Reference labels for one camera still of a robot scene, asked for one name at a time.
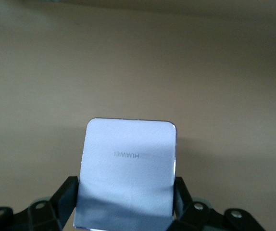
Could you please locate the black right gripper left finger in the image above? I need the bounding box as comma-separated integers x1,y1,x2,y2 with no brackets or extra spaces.
0,176,78,231

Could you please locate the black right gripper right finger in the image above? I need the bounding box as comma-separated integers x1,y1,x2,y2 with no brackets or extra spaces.
171,177,276,231

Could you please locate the white square card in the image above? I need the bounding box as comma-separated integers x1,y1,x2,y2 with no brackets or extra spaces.
73,117,178,229

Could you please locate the brown table cover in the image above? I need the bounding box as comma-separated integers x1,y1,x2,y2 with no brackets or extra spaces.
0,0,276,228

